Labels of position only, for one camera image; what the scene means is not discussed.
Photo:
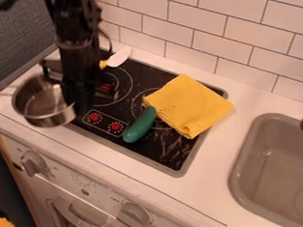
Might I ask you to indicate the yellow toy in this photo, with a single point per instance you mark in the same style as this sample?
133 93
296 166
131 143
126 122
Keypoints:
2 223

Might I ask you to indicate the toy stove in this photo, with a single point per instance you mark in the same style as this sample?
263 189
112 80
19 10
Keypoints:
169 145

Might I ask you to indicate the green toy cucumber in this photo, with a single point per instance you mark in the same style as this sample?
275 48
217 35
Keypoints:
139 126

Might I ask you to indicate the toy sink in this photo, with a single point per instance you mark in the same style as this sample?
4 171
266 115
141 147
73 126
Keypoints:
279 171

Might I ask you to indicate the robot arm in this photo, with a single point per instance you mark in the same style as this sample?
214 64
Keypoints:
72 13

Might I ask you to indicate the silver pot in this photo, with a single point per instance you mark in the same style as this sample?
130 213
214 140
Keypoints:
38 107

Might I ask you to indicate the yellow cloth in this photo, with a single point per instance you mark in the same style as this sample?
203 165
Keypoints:
189 104

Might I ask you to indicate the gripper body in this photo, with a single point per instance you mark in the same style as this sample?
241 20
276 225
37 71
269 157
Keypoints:
76 78

